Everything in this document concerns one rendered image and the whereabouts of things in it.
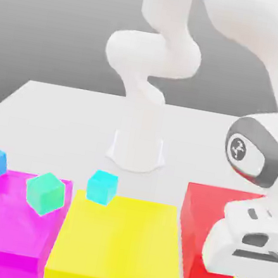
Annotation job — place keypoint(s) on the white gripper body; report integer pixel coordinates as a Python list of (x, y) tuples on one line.
[(220, 259)]

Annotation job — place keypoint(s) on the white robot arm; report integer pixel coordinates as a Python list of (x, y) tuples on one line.
[(154, 54)]

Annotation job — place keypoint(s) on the small cyan cube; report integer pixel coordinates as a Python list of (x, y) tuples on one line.
[(101, 187)]

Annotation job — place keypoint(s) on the small green cube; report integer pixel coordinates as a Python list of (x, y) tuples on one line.
[(45, 193)]

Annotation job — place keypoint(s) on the large red box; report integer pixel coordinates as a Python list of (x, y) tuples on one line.
[(200, 216)]

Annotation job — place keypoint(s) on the large yellow box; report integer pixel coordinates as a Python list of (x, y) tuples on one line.
[(118, 240)]

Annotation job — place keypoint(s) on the large magenta box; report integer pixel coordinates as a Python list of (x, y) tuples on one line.
[(2, 228)]

